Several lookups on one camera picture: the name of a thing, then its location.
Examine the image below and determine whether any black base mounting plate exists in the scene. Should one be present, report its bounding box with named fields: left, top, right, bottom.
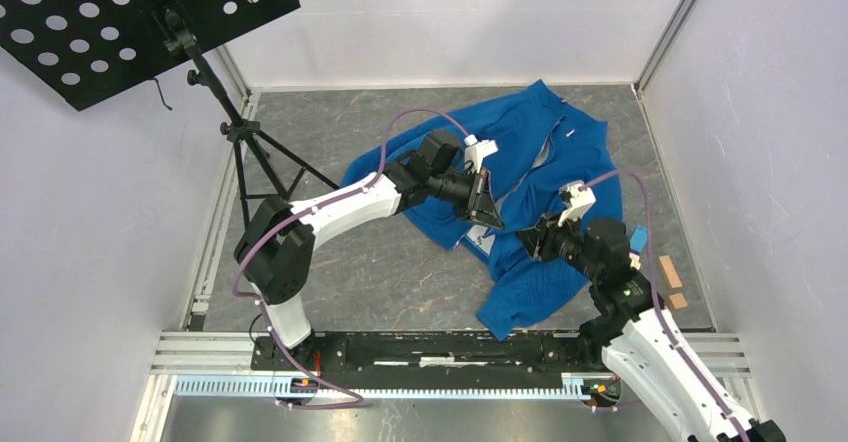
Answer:
left=250, top=330, right=611, bottom=391

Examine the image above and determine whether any aluminium frame rail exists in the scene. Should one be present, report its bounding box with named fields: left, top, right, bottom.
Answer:
left=148, top=332, right=753, bottom=401

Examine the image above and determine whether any black perforated music stand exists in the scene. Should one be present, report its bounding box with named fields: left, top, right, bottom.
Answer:
left=1, top=0, right=300, bottom=197

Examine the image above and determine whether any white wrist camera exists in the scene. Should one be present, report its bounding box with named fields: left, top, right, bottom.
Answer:
left=463, top=134, right=498, bottom=172
left=557, top=180, right=596, bottom=227

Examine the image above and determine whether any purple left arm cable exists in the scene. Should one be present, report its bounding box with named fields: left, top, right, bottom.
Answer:
left=230, top=107, right=473, bottom=412

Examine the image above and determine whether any blue zip-up jacket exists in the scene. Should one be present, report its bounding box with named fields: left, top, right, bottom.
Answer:
left=342, top=80, right=615, bottom=340

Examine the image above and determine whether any long wooden block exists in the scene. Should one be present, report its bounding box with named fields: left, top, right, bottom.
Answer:
left=658, top=255, right=683, bottom=290

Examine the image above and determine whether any small blue block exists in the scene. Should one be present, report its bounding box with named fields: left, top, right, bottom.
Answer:
left=629, top=225, right=649, bottom=254

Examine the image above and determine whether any small wooden block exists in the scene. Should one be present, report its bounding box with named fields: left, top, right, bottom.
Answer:
left=665, top=292, right=689, bottom=311

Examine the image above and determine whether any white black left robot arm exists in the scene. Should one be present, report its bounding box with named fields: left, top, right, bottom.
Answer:
left=234, top=129, right=504, bottom=370

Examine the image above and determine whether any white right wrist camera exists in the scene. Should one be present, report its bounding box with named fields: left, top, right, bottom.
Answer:
left=557, top=180, right=596, bottom=227

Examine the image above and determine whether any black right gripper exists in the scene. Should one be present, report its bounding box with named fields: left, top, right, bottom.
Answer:
left=513, top=206, right=601, bottom=281

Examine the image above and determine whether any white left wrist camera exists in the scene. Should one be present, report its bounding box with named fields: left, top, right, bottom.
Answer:
left=463, top=134, right=498, bottom=172

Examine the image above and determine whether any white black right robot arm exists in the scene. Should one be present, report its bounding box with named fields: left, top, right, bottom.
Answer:
left=517, top=215, right=786, bottom=441

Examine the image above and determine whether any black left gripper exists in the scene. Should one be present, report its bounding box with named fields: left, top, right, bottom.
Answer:
left=429, top=168, right=504, bottom=232

